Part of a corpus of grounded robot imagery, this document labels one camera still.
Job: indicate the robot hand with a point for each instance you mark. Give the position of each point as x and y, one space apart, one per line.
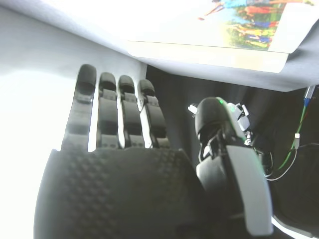
119 189

